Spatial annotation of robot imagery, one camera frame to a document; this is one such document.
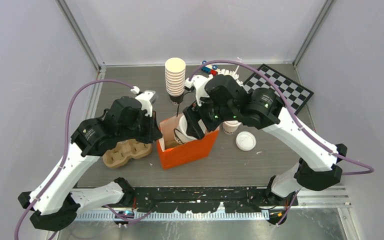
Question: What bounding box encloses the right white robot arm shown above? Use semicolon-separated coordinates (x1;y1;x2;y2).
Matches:
180;74;347;205

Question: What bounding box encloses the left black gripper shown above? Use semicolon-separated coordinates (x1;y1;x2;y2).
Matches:
118;108;163;144

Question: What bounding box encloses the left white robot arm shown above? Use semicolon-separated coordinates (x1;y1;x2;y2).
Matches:
18;90;162;232

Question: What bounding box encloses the stack of paper cups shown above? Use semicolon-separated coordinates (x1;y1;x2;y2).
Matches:
164;57;186;105

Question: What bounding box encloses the orange paper bag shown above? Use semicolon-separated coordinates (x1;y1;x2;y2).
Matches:
156;113;220;170

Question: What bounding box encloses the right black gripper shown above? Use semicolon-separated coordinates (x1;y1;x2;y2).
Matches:
182;93;237;140

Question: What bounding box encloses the white paper coffee cup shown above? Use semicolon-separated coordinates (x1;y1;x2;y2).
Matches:
222;120;242;135
173;115;197;145

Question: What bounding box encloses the red blue toy car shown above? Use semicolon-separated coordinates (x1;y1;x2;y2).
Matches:
201;64;221;76

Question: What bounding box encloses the black white checkerboard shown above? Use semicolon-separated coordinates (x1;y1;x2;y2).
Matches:
243;64;314;115

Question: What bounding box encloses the stack of white lids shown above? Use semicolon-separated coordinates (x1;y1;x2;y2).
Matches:
235;131;257;152

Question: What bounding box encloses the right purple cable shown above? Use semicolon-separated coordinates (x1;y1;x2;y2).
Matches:
186;59;375;227

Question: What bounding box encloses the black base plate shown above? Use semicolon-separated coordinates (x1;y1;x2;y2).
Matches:
100;186;299;215

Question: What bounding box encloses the brown cardboard cup carrier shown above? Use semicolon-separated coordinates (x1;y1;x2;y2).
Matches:
102;139;153;169

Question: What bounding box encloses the bundle of white straws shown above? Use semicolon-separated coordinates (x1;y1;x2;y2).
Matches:
216;65;243;85

